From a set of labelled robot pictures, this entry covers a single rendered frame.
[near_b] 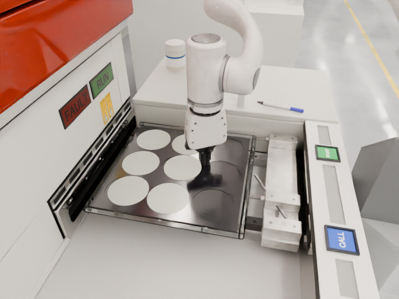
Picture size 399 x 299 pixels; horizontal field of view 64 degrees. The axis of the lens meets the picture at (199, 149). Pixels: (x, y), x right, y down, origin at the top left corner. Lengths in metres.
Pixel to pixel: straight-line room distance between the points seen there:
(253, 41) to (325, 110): 0.42
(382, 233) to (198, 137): 0.51
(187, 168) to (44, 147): 0.35
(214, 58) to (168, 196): 0.34
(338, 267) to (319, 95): 0.61
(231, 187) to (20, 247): 0.46
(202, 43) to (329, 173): 0.41
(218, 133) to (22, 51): 0.45
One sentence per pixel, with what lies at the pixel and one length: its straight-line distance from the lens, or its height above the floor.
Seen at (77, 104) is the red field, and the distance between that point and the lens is 0.76.
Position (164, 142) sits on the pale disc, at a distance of 0.93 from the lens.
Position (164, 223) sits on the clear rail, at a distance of 0.72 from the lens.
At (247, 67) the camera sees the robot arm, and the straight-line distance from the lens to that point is 0.66.
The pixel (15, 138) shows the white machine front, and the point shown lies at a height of 1.14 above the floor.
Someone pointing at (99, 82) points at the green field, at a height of 1.10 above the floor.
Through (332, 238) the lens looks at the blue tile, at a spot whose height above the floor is 0.96.
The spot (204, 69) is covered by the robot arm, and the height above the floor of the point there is 1.19.
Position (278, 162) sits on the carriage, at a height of 0.88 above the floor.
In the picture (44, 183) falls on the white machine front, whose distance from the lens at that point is 0.70.
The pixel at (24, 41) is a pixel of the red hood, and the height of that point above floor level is 1.30.
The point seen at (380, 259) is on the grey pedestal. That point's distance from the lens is 1.09.
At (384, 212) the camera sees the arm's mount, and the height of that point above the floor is 0.85.
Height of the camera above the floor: 1.46
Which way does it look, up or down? 38 degrees down
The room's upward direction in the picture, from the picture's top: straight up
